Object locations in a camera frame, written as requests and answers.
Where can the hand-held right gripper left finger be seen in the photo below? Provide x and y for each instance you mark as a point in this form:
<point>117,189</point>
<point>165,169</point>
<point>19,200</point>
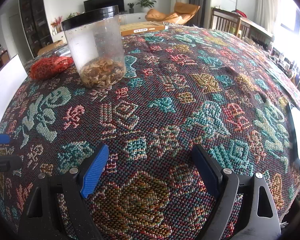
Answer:
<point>95,170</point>

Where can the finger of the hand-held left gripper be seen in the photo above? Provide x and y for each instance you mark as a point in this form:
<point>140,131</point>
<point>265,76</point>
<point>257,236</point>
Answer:
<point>0,138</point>
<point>5,163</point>

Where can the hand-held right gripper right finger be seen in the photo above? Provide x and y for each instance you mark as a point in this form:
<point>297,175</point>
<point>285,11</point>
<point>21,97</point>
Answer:
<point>205,171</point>

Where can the red mesh bag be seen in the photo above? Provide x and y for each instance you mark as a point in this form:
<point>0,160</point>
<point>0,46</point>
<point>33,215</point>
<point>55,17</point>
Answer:
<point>50,67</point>

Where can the white board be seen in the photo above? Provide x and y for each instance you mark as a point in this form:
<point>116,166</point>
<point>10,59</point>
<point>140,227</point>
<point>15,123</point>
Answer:
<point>5,92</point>

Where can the patterned woven blanket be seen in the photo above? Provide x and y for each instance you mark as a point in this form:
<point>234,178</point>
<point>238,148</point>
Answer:
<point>165,105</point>

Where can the wooden chair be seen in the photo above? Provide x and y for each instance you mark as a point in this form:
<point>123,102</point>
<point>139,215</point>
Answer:
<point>1,61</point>

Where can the black smartphone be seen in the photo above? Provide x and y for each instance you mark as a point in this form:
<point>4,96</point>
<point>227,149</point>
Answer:
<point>298,135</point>

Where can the cardboard box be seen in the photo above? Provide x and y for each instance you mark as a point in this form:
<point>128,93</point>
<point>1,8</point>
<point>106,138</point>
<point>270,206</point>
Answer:
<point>50,48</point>

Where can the silver foil packet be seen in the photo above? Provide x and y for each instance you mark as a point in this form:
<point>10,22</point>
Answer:
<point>62,52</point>

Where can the clear plastic jar black lid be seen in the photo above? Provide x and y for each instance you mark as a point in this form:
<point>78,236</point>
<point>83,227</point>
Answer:
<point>95,50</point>

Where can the dark display cabinet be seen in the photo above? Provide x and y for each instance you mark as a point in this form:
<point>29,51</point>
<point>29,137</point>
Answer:
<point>35,20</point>

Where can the red flowers in vase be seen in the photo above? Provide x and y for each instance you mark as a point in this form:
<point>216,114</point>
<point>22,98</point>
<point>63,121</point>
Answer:
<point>56,23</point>

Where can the row of cluttered bottles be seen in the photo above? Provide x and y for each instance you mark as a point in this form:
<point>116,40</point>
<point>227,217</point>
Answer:
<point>285,62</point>

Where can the plant with red wrapping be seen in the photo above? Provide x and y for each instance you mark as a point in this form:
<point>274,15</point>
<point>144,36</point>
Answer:
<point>72,15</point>

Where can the yellow flat box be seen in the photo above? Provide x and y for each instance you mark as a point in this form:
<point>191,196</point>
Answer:
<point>142,27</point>

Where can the wooden crib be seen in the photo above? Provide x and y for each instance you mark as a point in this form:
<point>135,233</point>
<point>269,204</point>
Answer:
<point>240,25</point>

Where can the white tv cabinet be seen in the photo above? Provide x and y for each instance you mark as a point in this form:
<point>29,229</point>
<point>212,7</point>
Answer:
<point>133,18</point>

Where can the orange lounge chair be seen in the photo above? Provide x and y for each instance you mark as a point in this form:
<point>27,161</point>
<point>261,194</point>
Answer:
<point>172,13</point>

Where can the red cloth on crib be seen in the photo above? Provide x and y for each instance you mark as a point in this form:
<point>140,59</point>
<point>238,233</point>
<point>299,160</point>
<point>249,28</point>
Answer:
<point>240,12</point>

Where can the small green potted plant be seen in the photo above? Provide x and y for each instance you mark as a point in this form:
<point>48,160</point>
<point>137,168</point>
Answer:
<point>131,8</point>

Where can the black television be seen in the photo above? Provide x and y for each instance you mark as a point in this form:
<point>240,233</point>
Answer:
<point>102,2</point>

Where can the window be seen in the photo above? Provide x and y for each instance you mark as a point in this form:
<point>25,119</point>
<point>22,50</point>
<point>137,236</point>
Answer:
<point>291,21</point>

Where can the large green potted plant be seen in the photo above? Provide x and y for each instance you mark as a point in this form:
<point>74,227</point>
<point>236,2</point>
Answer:
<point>145,3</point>

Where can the beige curtain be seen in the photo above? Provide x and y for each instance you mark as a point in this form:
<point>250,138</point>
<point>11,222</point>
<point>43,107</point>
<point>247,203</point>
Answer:
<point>268,2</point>

